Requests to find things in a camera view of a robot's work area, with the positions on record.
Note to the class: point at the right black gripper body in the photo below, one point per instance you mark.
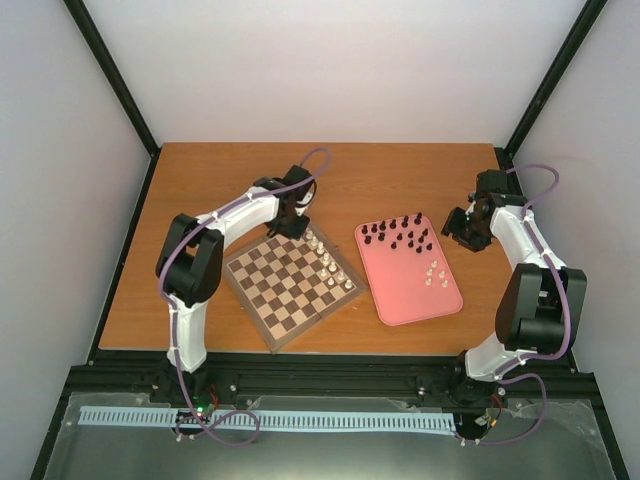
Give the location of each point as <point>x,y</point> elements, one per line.
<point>470,233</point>

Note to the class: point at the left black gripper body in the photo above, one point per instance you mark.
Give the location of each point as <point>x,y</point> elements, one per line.
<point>286,226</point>

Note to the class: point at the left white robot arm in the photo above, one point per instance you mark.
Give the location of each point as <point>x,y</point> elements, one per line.
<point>189,267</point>

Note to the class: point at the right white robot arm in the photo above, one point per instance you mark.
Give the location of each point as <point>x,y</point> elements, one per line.
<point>539,313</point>

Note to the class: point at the wooden folding chess board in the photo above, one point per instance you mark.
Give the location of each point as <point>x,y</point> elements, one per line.
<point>278,283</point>

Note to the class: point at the pink rubber tray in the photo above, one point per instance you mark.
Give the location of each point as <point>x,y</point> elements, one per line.
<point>396,264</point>

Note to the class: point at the light blue cable duct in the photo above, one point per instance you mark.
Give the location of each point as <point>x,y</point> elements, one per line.
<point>272,421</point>

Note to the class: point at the black aluminium frame rail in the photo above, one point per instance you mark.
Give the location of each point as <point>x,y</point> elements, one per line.
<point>233,378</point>

